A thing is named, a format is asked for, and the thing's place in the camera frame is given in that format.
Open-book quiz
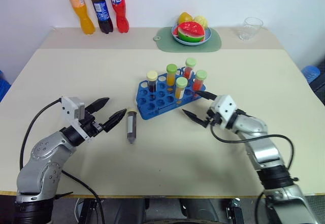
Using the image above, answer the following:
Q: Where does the cola bottle blue label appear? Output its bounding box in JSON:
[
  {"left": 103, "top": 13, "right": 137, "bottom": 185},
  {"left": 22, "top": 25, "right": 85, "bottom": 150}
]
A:
[{"left": 87, "top": 0, "right": 114, "bottom": 35}]

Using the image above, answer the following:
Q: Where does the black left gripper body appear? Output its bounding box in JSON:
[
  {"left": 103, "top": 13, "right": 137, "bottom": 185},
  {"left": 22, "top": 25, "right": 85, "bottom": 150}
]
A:
[{"left": 79, "top": 110, "right": 106, "bottom": 139}]

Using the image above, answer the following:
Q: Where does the black cable under arm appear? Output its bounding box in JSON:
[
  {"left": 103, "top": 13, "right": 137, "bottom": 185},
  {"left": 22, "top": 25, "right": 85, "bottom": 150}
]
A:
[{"left": 54, "top": 169, "right": 106, "bottom": 224}]

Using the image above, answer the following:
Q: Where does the orange soda bottle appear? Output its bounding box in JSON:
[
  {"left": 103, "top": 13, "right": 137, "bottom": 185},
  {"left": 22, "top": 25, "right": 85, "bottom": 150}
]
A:
[{"left": 65, "top": 0, "right": 96, "bottom": 35}]

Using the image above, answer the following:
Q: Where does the dark bag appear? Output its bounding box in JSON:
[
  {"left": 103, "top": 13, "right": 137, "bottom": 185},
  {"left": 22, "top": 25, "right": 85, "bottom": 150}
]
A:
[{"left": 309, "top": 57, "right": 325, "bottom": 106}]

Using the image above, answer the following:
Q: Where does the black table leg frame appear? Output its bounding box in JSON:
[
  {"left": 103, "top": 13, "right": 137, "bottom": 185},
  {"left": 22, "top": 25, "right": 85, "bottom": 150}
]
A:
[
  {"left": 80, "top": 198, "right": 105, "bottom": 224},
  {"left": 225, "top": 197, "right": 245, "bottom": 224}
]

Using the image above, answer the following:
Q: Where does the blue plastic object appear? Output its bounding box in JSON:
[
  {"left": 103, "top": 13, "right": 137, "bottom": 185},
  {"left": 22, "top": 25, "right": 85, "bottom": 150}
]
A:
[{"left": 0, "top": 70, "right": 12, "bottom": 103}]

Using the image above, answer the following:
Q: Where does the blue water jug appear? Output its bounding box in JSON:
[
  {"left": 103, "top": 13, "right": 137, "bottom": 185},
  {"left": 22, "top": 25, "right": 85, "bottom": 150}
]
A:
[{"left": 301, "top": 66, "right": 322, "bottom": 84}]

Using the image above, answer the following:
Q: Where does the dark tube pale yellow cap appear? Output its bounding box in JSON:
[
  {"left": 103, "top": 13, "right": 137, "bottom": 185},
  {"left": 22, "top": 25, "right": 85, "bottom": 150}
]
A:
[{"left": 146, "top": 70, "right": 158, "bottom": 94}]

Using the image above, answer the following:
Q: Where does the bowl of fruit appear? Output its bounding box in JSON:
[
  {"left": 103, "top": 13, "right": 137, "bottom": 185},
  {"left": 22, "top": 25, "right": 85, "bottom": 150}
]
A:
[{"left": 171, "top": 24, "right": 212, "bottom": 46}]

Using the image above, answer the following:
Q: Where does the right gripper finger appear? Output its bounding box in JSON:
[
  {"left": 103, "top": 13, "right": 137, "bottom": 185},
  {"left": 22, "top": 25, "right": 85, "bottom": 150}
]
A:
[
  {"left": 181, "top": 108, "right": 208, "bottom": 129},
  {"left": 193, "top": 89, "right": 218, "bottom": 101}
]

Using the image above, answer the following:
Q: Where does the pale yellow toy fruit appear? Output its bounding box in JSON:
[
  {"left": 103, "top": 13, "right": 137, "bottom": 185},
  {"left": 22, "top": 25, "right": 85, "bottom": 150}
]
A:
[{"left": 193, "top": 15, "right": 210, "bottom": 30}]

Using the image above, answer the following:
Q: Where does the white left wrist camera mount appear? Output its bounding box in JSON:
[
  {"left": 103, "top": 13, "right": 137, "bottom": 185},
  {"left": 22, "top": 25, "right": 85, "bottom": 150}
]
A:
[{"left": 60, "top": 96, "right": 91, "bottom": 143}]

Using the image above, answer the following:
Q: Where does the clear glass cup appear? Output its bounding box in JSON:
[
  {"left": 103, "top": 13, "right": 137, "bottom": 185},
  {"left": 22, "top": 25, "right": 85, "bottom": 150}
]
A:
[{"left": 238, "top": 17, "right": 264, "bottom": 41}]

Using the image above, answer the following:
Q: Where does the red soda bottle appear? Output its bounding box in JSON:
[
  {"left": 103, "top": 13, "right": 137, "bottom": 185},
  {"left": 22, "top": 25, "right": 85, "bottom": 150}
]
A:
[{"left": 108, "top": 0, "right": 130, "bottom": 34}]

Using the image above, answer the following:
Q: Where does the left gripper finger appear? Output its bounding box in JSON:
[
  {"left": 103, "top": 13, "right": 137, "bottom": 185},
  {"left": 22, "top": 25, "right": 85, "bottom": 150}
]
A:
[
  {"left": 102, "top": 108, "right": 127, "bottom": 133},
  {"left": 85, "top": 97, "right": 111, "bottom": 114}
]

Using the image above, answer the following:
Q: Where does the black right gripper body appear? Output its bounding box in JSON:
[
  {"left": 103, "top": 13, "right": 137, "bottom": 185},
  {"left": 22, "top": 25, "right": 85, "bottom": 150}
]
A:
[{"left": 204, "top": 108, "right": 222, "bottom": 127}]

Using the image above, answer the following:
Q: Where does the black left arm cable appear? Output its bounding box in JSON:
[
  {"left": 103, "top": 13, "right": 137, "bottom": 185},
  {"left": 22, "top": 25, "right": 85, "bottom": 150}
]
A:
[{"left": 19, "top": 99, "right": 63, "bottom": 171}]

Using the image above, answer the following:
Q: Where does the yellow tube light green cap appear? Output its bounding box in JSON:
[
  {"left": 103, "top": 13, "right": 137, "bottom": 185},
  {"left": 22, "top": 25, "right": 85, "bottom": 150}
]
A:
[{"left": 175, "top": 77, "right": 188, "bottom": 101}]

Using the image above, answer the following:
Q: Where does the red tube green cap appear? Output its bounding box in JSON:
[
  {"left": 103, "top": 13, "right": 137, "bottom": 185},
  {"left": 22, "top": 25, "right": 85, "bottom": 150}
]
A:
[
  {"left": 183, "top": 57, "right": 197, "bottom": 80},
  {"left": 192, "top": 69, "right": 208, "bottom": 93}
]

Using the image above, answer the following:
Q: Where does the dark tube cream cap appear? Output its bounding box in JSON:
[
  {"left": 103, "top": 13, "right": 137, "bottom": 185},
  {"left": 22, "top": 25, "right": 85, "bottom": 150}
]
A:
[{"left": 125, "top": 107, "right": 138, "bottom": 145}]

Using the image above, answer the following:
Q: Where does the green cutting mat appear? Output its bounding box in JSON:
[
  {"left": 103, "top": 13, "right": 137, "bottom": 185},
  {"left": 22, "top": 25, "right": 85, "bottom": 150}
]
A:
[{"left": 153, "top": 26, "right": 222, "bottom": 53}]

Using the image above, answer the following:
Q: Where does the yellow orange toy fruit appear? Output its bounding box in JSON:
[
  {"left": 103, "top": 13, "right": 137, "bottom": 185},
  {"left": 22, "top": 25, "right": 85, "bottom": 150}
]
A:
[{"left": 177, "top": 12, "right": 194, "bottom": 25}]

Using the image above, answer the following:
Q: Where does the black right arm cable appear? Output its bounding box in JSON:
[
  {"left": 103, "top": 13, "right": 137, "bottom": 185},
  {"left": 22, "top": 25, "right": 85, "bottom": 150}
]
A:
[{"left": 210, "top": 125, "right": 297, "bottom": 171}]

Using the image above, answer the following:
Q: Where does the blue test tube rack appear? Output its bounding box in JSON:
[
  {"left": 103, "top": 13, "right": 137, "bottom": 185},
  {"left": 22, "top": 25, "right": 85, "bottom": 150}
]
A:
[{"left": 135, "top": 67, "right": 204, "bottom": 121}]

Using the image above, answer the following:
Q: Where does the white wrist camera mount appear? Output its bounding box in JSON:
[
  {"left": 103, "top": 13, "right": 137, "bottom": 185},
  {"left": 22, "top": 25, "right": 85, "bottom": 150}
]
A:
[
  {"left": 60, "top": 96, "right": 91, "bottom": 143},
  {"left": 211, "top": 94, "right": 239, "bottom": 131}
]

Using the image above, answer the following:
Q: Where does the orange tube green cap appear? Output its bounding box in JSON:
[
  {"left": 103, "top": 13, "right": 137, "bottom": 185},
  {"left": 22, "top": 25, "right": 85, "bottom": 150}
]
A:
[{"left": 166, "top": 63, "right": 178, "bottom": 86}]

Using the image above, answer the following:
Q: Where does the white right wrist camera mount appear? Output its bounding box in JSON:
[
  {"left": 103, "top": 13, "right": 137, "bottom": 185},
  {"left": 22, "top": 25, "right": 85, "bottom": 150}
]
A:
[{"left": 211, "top": 94, "right": 239, "bottom": 131}]

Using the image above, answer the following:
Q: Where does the toy watermelon slice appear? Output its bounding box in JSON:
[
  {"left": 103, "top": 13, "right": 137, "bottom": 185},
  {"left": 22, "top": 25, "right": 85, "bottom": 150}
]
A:
[{"left": 173, "top": 21, "right": 206, "bottom": 43}]

